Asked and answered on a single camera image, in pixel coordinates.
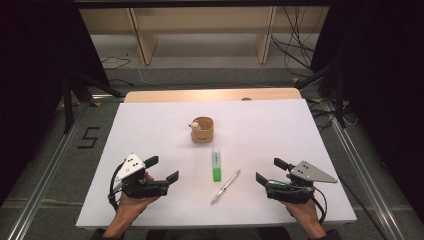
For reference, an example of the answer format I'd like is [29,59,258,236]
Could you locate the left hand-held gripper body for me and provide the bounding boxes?
[113,152,170,200]

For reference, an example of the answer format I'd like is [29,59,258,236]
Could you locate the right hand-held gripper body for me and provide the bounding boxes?
[265,160,339,205]

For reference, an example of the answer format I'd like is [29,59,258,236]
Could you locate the clear silver ballpoint pen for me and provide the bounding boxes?
[209,168,242,206]

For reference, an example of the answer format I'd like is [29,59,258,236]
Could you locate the green and white highlighter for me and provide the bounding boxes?
[211,147,223,183]

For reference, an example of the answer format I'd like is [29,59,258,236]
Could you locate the wooden pen holder cup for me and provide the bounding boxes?
[188,116,215,145]

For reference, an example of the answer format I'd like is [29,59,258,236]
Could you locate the person's right hand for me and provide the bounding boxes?
[282,199,322,230]

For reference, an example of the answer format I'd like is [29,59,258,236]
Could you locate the person's left hand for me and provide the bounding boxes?
[116,193,160,220]

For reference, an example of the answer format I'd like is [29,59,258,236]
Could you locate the white table cover board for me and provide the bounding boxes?
[75,98,358,230]

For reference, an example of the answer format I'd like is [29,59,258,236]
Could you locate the person's dark clothing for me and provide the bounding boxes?
[145,227,292,240]

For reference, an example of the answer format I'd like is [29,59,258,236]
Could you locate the black metal stand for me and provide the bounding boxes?
[294,54,348,130]

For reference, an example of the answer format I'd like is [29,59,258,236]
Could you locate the black tripod stand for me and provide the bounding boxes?
[61,68,125,135]

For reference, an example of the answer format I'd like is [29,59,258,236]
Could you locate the dark curtain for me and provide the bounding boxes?
[309,0,424,223]
[0,0,112,208]

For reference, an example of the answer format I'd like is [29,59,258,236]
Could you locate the light wooden shelf unit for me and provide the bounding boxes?
[79,5,330,66]

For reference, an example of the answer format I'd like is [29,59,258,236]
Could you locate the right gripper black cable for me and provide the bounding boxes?
[309,185,329,225]

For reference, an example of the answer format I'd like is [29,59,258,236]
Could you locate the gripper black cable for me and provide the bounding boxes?
[107,162,124,212]
[309,185,329,225]

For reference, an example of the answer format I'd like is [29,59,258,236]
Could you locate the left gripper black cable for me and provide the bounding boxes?
[107,162,124,212]

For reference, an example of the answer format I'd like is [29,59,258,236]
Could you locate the aluminium floor rail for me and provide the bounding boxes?
[5,102,92,240]
[323,99,407,240]

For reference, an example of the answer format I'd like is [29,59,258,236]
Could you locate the thin black floor cable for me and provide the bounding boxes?
[100,55,132,71]

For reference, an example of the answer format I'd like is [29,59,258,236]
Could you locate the bundle of black floor cables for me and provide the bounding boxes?
[269,5,317,78]

